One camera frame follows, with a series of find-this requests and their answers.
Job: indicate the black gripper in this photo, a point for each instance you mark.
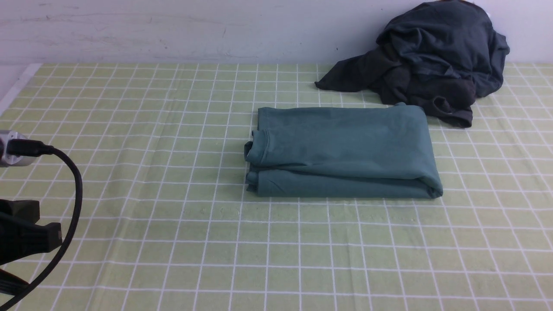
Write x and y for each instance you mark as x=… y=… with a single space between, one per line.
x=21 y=237

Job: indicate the green long sleeve shirt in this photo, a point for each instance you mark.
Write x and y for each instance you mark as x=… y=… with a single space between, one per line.
x=342 y=152

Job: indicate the dark grey crumpled garment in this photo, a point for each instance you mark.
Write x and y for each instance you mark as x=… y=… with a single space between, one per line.
x=386 y=74

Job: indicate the dark slate blue garment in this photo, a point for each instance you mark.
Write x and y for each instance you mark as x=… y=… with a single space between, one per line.
x=449 y=39

